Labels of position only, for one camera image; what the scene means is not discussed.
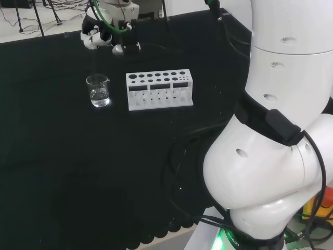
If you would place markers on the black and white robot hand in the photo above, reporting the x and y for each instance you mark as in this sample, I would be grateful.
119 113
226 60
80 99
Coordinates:
117 13

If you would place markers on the clear glass rod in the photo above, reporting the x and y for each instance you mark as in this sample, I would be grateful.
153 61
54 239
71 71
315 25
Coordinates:
95 62

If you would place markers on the glass beaker with water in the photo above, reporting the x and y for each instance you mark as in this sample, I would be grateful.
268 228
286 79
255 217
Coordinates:
99 93

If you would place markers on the white test tube rack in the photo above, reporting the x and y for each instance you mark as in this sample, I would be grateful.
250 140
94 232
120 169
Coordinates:
158 91

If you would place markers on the dark grey box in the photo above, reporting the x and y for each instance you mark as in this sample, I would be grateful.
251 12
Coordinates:
149 15

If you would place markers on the black tripod leg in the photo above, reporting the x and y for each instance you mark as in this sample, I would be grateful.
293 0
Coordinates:
56 14
18 18
38 20

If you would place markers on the black bench cloth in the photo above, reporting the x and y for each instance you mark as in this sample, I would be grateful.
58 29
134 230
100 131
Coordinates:
78 143

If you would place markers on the yellow stop button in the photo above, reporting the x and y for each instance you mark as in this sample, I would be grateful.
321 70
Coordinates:
310 205

